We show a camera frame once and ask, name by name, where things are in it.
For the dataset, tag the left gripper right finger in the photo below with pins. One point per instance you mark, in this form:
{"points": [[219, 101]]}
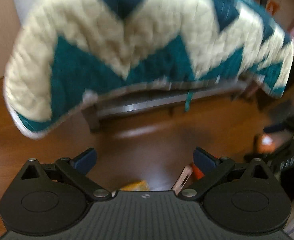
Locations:
{"points": [[204, 161]]}

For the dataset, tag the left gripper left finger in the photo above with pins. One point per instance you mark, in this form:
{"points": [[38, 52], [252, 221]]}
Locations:
{"points": [[85, 161]]}

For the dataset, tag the teal cream quilted blanket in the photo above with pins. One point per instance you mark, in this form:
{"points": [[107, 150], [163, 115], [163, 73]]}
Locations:
{"points": [[70, 54]]}

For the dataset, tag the grey metal bed frame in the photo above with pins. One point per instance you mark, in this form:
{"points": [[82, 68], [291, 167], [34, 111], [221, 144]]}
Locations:
{"points": [[137, 102]]}

